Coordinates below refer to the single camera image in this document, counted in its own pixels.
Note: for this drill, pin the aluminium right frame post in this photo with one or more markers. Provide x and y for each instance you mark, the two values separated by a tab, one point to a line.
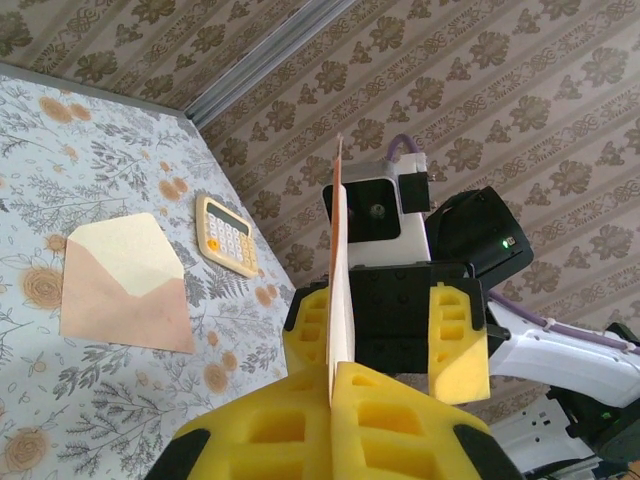
260	65

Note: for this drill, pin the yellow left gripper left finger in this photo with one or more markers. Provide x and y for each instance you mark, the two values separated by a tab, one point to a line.
270	440

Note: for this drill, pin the floral patterned table cover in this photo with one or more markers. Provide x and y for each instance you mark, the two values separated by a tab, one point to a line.
100	410

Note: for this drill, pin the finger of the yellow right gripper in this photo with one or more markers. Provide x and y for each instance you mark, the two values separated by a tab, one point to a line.
307	345
460	370

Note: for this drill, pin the pink envelope cream inside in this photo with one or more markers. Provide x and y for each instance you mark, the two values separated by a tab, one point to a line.
125	300

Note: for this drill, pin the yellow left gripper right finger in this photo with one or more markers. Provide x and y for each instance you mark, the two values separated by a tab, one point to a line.
395	440

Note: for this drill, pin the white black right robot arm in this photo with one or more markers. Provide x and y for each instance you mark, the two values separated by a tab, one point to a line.
560	370

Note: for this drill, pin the pink paper letter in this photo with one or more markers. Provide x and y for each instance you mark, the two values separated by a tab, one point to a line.
345	310

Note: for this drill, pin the cream yellow calculator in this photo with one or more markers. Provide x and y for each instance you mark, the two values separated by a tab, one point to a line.
227	240

